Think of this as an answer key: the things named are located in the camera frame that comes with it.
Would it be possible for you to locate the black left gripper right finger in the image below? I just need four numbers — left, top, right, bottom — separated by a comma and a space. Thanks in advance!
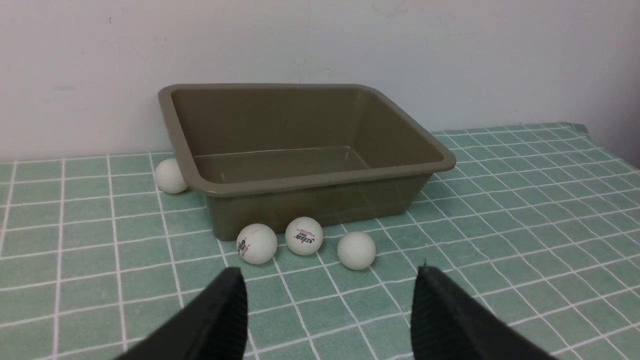
410, 265, 554, 360

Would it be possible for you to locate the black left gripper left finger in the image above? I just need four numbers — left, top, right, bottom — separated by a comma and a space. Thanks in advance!
117, 267, 249, 360

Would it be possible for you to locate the white logo ball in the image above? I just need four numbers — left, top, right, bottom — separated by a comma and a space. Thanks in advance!
285, 216, 324, 256
236, 223, 278, 265

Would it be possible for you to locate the plain white ball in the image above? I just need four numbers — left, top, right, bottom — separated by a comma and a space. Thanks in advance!
337, 231, 377, 271

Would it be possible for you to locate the green checkered tablecloth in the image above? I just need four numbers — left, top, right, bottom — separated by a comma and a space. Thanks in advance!
0, 123, 640, 360

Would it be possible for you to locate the olive plastic bin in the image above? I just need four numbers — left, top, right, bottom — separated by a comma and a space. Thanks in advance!
158, 83, 457, 241

